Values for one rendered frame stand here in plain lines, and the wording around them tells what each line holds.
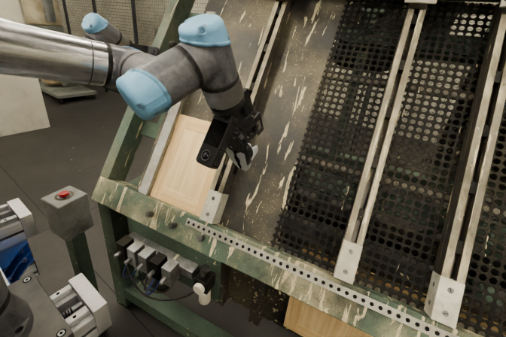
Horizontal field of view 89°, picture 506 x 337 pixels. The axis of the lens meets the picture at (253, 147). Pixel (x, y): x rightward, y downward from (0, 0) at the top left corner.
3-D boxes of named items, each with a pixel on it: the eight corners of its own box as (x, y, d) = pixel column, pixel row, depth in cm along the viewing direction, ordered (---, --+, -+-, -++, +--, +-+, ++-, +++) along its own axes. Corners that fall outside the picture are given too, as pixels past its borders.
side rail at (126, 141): (117, 177, 138) (99, 175, 128) (187, -3, 151) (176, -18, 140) (125, 181, 136) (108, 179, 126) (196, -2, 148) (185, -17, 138)
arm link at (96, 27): (74, 27, 90) (88, 7, 90) (102, 46, 100) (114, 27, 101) (87, 34, 87) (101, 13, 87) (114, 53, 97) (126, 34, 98)
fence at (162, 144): (144, 192, 123) (138, 191, 120) (210, 16, 134) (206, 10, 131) (151, 195, 122) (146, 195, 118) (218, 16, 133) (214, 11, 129)
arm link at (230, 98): (222, 97, 44) (190, 88, 48) (229, 117, 48) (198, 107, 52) (247, 74, 48) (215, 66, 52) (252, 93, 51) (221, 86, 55)
